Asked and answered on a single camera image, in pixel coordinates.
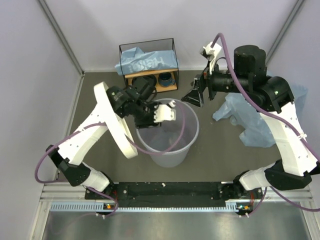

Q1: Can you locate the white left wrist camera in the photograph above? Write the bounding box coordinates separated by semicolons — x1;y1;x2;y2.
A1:
153;100;176;123

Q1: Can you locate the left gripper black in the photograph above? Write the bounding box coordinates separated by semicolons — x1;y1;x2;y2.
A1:
131;99;161;128

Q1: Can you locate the slotted grey cable duct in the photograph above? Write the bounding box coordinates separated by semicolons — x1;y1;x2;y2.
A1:
49;197;251;214

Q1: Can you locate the dark blue mug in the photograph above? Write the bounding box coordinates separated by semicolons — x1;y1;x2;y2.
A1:
158;72;175;88

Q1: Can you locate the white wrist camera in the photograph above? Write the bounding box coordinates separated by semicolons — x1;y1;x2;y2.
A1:
153;100;176;123
199;41;222;74

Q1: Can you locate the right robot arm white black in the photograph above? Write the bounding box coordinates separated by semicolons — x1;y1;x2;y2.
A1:
227;45;320;198

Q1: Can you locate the black wire wooden shelf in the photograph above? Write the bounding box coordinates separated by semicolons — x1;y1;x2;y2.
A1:
118;37;180;93

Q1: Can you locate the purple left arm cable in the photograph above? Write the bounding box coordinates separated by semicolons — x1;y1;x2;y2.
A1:
34;107;187;218

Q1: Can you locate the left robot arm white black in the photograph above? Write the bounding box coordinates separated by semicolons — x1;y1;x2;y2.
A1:
46;80;172;199

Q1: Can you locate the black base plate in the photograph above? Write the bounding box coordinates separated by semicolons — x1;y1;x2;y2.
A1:
84;181;263;208

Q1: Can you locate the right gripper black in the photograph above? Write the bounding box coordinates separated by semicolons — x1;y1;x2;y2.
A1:
180;59;249;108

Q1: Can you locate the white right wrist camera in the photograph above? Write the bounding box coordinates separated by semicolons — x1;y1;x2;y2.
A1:
199;41;222;74

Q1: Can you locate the white grey trash bin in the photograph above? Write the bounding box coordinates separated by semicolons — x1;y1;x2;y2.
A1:
136;99;200;168

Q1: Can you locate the black plate green rim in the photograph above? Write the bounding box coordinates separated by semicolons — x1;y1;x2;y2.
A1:
131;75;157;91

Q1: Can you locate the light blue trash bag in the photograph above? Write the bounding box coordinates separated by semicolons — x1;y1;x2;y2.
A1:
212;69;308;148
114;47;178;76

